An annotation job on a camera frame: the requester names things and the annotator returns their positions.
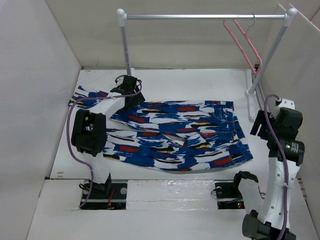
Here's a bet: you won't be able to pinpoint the blue white red patterned trousers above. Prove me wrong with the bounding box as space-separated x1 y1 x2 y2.
67 84 255 176

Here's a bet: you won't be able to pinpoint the white metal clothes rack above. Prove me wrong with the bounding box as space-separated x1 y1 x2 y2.
116 7 298 122

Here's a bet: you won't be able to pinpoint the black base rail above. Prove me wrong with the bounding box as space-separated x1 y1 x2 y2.
79 179 245 211

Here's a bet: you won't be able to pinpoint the pink plastic hanger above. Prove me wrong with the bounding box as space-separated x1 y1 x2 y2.
222 13 263 76

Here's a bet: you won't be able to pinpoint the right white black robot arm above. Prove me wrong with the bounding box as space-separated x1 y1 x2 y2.
231 107 305 240

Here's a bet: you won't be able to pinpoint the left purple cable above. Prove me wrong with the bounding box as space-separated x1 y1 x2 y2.
66 74 143 208

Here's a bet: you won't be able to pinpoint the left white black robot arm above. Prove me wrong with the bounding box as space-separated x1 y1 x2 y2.
66 75 145 199

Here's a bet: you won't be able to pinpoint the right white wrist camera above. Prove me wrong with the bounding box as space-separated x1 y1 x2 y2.
272 98 295 119

